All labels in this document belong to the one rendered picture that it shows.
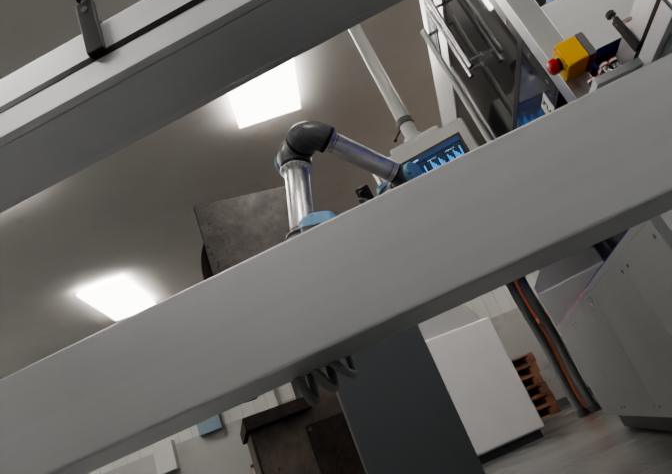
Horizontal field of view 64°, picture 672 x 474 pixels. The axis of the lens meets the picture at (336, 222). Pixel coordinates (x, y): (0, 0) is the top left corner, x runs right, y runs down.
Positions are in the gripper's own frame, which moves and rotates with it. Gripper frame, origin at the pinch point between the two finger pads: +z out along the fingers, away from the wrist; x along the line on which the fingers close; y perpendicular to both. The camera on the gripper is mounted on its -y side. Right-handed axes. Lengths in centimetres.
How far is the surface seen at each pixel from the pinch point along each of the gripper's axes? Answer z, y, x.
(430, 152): -80, -41, 9
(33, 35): 32, -195, 205
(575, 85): -10, -5, -77
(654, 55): 0, 3, -96
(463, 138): -87, -43, -5
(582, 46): -4, -10, -83
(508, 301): -701, -39, 301
